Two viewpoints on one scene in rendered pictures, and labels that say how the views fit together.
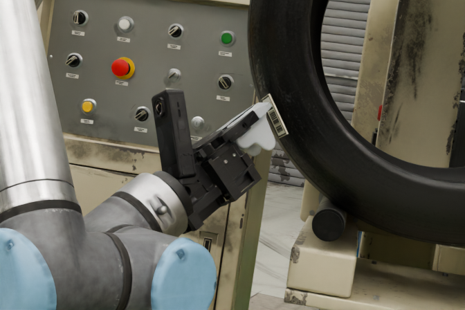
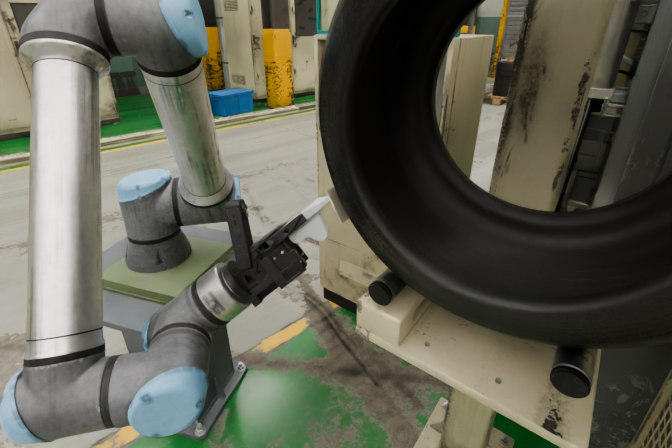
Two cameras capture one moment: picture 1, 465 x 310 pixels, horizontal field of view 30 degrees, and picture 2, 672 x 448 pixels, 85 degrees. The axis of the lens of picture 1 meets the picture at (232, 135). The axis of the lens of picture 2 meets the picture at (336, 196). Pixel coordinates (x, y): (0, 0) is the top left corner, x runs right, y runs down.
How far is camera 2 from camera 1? 0.81 m
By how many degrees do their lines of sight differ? 36
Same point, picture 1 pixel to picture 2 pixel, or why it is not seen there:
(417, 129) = (526, 167)
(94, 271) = (70, 416)
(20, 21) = (50, 195)
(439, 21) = (554, 71)
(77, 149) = not seen: hidden behind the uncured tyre
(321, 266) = (376, 320)
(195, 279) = (170, 408)
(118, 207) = (185, 299)
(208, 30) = not seen: hidden behind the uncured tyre
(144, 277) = (122, 411)
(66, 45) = not seen: hidden behind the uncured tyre
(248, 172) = (294, 265)
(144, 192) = (203, 288)
